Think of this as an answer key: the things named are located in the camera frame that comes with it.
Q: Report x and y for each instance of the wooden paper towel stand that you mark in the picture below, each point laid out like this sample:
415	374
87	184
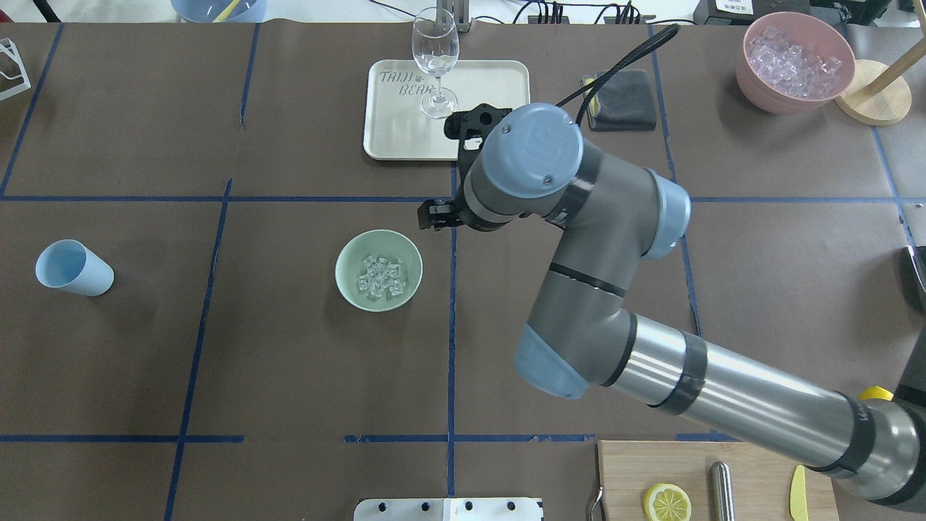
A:
888	76

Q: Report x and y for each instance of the metal cylinder tool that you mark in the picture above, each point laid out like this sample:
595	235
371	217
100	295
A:
724	507

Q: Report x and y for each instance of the yellow plastic fork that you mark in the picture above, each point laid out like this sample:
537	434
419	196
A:
226	11

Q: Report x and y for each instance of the blue bowl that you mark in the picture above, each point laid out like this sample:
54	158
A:
205	11

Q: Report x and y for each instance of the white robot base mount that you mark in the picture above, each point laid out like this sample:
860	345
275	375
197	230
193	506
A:
478	508

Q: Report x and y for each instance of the whole lemon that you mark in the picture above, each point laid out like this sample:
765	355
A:
876	392

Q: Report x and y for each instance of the pink bowl with ice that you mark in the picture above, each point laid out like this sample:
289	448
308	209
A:
790	63

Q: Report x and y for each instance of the grey folded cloth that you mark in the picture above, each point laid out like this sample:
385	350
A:
624	103

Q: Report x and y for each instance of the ice cubes in green bowl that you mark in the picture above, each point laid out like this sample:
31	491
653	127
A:
382	278

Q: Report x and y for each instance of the green bowl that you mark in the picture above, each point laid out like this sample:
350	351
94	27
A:
377	242

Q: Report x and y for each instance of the white wire cup rack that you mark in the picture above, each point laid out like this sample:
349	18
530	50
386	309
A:
14	78

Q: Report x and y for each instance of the wine glass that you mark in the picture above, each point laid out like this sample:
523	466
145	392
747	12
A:
435	49

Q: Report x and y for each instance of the light blue cup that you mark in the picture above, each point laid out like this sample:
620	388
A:
69	266

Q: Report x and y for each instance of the yellow plastic knife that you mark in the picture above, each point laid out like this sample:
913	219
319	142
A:
798	506

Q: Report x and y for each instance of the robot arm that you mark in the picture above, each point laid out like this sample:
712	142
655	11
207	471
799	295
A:
792	257

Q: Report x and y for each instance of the lemon half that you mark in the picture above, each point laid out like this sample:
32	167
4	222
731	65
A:
666	501

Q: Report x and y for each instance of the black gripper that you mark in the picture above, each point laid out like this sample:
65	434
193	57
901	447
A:
461	218

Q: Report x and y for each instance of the cream bear tray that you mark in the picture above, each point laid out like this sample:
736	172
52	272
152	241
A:
396	129

